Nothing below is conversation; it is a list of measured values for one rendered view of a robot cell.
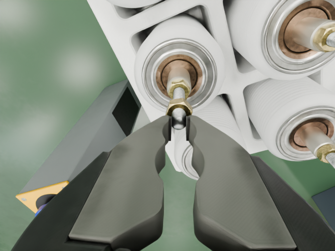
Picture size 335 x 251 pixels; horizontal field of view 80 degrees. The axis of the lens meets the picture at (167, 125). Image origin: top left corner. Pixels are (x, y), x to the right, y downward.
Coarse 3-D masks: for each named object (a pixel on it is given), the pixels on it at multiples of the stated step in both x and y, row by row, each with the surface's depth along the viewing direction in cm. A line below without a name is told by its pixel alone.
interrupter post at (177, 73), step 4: (176, 68) 20; (180, 68) 19; (184, 68) 20; (172, 72) 19; (176, 72) 18; (180, 72) 18; (184, 72) 19; (188, 72) 20; (168, 76) 20; (172, 76) 18; (176, 76) 18; (180, 76) 18; (184, 76) 18; (188, 76) 19; (168, 80) 18; (172, 80) 18; (184, 80) 17; (188, 80) 18; (168, 84) 18; (188, 84) 18; (168, 88) 18
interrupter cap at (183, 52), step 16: (160, 48) 19; (176, 48) 19; (192, 48) 19; (144, 64) 20; (160, 64) 20; (176, 64) 20; (192, 64) 20; (208, 64) 19; (144, 80) 20; (160, 80) 21; (192, 80) 21; (208, 80) 20; (160, 96) 21; (192, 96) 21; (208, 96) 21
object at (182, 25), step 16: (176, 16) 26; (192, 16) 31; (160, 32) 19; (176, 32) 18; (192, 32) 18; (208, 32) 22; (144, 48) 19; (208, 48) 19; (224, 64) 20; (144, 96) 22; (192, 112) 23
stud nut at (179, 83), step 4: (176, 80) 17; (180, 80) 17; (172, 84) 17; (176, 84) 17; (180, 84) 17; (184, 84) 17; (172, 88) 17; (184, 88) 17; (188, 88) 17; (168, 92) 17; (172, 92) 17; (188, 92) 17; (172, 96) 17
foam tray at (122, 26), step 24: (96, 0) 23; (168, 0) 23; (192, 0) 23; (216, 0) 23; (120, 24) 25; (144, 24) 24; (216, 24) 24; (120, 48) 26; (240, 72) 27; (240, 96) 29; (240, 120) 31; (168, 144) 34; (264, 144) 33
